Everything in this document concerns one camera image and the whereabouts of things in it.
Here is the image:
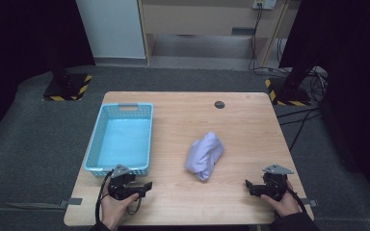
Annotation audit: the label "black stand with striped base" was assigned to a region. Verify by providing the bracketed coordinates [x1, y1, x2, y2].
[264, 64, 320, 107]
[41, 59, 93, 102]

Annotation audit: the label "white panel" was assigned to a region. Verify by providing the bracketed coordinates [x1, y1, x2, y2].
[75, 0, 147, 60]

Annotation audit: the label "white power strip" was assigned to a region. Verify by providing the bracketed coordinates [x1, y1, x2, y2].
[251, 0, 278, 11]

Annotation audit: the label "black floor cables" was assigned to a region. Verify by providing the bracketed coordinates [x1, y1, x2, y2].
[275, 65, 330, 152]

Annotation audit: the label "grey tape strip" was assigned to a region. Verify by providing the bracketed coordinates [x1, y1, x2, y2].
[58, 197, 84, 210]
[300, 198, 320, 208]

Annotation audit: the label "black hanging power cable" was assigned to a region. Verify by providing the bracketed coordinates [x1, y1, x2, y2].
[248, 3, 265, 72]

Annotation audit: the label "person's left hand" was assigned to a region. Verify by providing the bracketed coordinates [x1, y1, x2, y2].
[100, 192, 141, 231]

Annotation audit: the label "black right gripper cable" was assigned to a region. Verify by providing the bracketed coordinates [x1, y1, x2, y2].
[284, 185, 308, 215]

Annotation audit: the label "person's right hand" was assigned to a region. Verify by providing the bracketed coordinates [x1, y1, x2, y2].
[259, 180, 302, 218]

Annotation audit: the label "lilac cloth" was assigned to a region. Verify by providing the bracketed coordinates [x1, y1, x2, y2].
[184, 131, 225, 182]

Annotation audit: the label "light blue plastic basket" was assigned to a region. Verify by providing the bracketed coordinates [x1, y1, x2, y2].
[83, 102, 154, 178]

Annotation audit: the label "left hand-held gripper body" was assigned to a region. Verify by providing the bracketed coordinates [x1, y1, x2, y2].
[107, 164, 140, 201]

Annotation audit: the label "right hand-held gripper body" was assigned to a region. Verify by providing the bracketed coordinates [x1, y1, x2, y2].
[260, 164, 295, 203]

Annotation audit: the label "black curtain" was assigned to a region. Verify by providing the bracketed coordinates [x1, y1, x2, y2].
[278, 0, 370, 206]
[0, 0, 96, 143]

